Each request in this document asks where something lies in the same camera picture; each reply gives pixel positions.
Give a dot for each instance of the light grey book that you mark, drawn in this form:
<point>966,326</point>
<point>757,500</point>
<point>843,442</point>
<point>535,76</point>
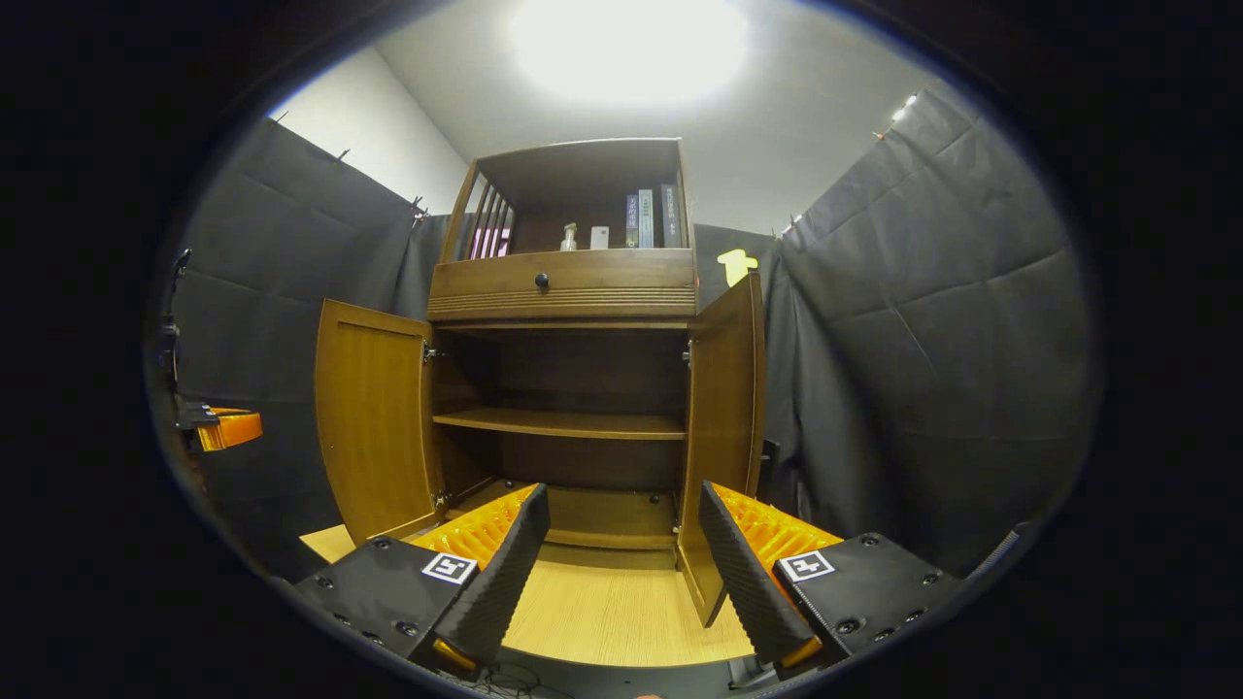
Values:
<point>646,220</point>

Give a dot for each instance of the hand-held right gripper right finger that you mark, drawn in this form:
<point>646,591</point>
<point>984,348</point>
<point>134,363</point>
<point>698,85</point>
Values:
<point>743,573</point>

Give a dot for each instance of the wooden double-door shoe cabinet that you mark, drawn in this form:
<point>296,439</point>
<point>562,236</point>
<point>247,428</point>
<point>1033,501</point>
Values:
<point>573,422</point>

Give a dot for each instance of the small pump bottle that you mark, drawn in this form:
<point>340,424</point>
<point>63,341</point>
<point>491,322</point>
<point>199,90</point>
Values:
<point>569,240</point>

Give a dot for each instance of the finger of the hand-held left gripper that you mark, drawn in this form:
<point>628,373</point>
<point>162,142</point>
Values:
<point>231,429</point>

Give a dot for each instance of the round ceiling light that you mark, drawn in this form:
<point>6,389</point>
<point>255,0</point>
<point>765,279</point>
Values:
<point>626,49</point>

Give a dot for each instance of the small white box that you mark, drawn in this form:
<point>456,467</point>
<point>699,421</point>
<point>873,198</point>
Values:
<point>599,239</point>

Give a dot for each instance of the wooden cabinet door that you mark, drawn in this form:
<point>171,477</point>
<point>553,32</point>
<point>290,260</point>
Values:
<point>723,417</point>
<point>374,417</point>

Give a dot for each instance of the black backdrop cloth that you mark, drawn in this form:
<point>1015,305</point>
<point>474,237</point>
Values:
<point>923,340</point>

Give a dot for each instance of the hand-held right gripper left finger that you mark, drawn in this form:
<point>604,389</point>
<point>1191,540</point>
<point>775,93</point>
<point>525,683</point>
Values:
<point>500,582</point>

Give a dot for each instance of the dark blue book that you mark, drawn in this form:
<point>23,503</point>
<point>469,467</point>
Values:
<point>632,223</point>

